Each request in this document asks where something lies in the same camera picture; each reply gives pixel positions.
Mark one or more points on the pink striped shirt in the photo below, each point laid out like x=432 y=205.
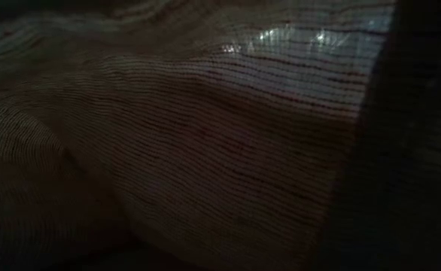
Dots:
x=190 y=143

